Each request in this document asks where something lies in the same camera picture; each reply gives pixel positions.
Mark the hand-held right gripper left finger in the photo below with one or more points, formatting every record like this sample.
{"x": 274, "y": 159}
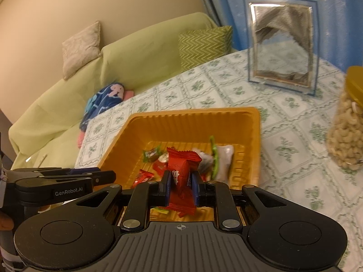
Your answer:
{"x": 167, "y": 188}

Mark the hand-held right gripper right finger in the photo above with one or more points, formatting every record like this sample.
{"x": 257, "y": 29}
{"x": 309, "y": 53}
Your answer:
{"x": 195, "y": 188}

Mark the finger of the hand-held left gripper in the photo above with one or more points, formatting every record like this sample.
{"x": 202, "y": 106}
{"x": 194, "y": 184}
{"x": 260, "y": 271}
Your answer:
{"x": 106, "y": 177}
{"x": 85, "y": 170}

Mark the long red snack bar packet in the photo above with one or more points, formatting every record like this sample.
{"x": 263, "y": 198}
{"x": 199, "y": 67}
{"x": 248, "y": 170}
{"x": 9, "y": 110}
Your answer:
{"x": 181, "y": 161}

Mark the green clear candy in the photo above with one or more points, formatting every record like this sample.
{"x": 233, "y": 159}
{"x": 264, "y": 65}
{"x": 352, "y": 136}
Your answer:
{"x": 151, "y": 153}

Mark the long green nut packet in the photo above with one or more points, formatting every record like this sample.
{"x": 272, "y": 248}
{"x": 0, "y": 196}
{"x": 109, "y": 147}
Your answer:
{"x": 214, "y": 153}

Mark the orange plastic tray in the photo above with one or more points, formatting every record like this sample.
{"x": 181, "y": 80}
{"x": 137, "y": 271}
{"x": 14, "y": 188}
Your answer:
{"x": 184, "y": 124}

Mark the person's left hand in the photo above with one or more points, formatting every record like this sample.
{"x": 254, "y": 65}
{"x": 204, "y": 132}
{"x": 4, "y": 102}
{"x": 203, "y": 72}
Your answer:
{"x": 5, "y": 221}

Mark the pink cloth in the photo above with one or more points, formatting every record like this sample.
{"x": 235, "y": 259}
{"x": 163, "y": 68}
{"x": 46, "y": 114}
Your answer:
{"x": 81, "y": 139}

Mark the green covered sofa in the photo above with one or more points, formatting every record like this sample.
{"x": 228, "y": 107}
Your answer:
{"x": 56, "y": 99}

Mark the beige cushion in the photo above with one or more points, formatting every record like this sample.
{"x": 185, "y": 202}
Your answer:
{"x": 82, "y": 48}

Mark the green zigzag cushion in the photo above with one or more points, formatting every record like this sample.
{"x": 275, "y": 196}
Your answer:
{"x": 204, "y": 48}

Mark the plastic jar of cashews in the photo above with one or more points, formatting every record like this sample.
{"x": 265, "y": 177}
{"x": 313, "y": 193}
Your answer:
{"x": 346, "y": 130}

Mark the blue star curtain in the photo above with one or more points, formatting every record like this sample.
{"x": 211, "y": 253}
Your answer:
{"x": 334, "y": 19}

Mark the glass photo frame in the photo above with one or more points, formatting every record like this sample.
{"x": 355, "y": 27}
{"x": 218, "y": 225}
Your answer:
{"x": 280, "y": 48}

